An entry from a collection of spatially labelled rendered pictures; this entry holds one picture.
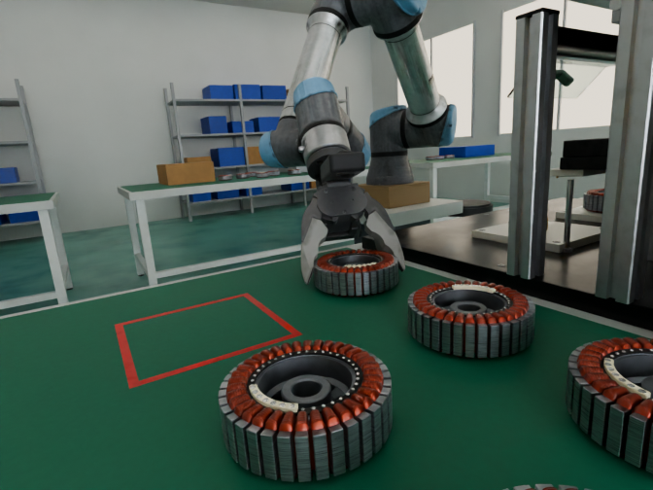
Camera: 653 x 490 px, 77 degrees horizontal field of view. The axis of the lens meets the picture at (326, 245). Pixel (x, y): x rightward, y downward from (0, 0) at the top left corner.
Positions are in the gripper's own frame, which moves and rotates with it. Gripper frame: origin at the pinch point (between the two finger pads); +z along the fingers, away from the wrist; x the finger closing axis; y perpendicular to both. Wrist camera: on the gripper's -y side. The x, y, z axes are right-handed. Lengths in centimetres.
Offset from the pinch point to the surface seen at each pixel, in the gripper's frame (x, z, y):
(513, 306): -8.7, 11.4, -17.6
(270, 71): -41, -563, 465
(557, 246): -28.1, 0.7, -2.1
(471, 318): -4.2, 12.0, -18.3
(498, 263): -18.2, 2.4, -3.1
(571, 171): -32.1, -8.6, -6.0
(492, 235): -24.4, -5.4, 5.7
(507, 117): -353, -339, 368
